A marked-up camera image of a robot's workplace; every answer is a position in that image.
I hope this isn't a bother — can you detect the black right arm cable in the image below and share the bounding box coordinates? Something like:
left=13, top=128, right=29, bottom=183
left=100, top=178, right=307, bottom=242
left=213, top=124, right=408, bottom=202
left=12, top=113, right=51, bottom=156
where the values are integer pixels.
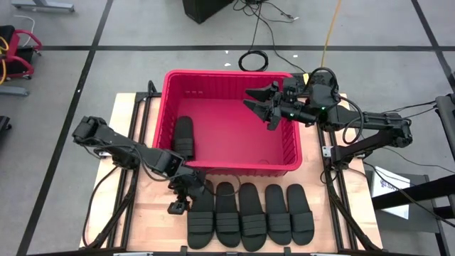
left=306, top=66, right=364, bottom=145

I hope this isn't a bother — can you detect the black slide sandal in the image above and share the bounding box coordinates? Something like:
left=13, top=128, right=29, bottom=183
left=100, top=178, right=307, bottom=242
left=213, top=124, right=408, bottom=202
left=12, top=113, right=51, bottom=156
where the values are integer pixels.
left=173, top=115, right=196, bottom=160
left=286, top=183, right=316, bottom=246
left=238, top=182, right=267, bottom=252
left=215, top=181, right=242, bottom=248
left=264, top=183, right=293, bottom=246
left=187, top=179, right=216, bottom=250

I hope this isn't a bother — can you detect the coiled black cable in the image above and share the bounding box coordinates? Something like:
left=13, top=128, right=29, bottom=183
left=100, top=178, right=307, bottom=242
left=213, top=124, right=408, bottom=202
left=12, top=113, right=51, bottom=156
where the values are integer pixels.
left=237, top=49, right=269, bottom=73

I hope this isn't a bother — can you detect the yellow extension cable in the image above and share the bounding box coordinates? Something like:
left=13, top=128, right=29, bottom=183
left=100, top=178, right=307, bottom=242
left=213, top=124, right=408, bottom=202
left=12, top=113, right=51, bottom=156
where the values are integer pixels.
left=0, top=35, right=10, bottom=86

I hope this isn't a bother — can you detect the yellow floor cable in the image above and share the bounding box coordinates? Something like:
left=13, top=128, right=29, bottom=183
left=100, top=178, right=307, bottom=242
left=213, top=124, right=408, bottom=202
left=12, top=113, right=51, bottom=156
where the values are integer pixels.
left=321, top=0, right=343, bottom=68

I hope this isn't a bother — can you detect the grey side cart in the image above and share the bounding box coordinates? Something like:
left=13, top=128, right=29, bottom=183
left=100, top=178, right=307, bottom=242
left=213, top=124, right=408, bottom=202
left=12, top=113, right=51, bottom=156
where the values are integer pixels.
left=364, top=169, right=444, bottom=235

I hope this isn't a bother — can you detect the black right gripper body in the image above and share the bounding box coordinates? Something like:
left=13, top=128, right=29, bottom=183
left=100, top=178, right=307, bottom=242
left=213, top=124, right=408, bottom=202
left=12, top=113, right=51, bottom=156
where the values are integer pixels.
left=267, top=85, right=318, bottom=131

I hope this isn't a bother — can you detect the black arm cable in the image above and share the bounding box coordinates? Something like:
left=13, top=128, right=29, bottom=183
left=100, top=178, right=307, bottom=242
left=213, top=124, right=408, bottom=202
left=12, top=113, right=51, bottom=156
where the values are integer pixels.
left=306, top=66, right=364, bottom=145
left=82, top=140, right=168, bottom=248

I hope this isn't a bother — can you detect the white printed paper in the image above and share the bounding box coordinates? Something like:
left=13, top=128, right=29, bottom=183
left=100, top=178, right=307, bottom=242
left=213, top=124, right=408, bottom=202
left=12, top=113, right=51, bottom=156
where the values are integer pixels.
left=370, top=166, right=412, bottom=220

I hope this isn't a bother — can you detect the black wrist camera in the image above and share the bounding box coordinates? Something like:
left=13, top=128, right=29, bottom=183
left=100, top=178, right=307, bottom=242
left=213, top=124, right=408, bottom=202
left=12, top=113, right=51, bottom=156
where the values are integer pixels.
left=283, top=77, right=303, bottom=97

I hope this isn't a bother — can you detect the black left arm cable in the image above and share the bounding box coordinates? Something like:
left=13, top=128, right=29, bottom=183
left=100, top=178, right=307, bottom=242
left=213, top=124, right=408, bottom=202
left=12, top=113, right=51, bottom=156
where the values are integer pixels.
left=82, top=140, right=168, bottom=248

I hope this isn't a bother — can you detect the black frame post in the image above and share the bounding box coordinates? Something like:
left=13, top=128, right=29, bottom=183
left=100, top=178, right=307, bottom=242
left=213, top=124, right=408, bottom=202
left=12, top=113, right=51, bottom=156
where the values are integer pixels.
left=435, top=94, right=455, bottom=161

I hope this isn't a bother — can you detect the black box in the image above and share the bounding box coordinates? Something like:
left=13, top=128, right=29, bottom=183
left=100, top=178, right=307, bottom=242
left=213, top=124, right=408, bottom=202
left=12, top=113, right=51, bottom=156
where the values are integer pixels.
left=182, top=0, right=235, bottom=24

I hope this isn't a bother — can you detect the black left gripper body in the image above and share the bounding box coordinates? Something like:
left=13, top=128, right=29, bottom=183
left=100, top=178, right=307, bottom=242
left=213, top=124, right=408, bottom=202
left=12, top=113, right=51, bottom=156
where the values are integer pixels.
left=168, top=166, right=207, bottom=200

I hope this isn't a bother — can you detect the white cable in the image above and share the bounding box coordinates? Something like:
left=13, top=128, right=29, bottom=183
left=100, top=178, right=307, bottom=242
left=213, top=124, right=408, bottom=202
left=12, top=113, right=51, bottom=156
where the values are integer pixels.
left=14, top=14, right=36, bottom=48

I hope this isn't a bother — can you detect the black floor cable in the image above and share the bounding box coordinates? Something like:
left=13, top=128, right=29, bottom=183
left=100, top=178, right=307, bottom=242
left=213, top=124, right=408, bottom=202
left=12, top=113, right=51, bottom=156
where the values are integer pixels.
left=232, top=0, right=307, bottom=74

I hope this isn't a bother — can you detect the red creeper stool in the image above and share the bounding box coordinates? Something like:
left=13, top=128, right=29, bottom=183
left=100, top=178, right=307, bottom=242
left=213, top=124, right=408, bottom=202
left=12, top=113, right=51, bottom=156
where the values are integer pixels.
left=0, top=24, right=43, bottom=81

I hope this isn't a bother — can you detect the red plastic bin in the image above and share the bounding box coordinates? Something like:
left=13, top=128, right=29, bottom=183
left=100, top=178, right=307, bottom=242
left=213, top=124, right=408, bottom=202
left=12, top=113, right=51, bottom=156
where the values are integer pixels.
left=151, top=69, right=304, bottom=178

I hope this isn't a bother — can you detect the black frame beam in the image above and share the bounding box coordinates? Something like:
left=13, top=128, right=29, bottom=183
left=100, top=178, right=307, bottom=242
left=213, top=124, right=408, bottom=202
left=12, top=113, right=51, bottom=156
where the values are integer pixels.
left=371, top=174, right=455, bottom=218

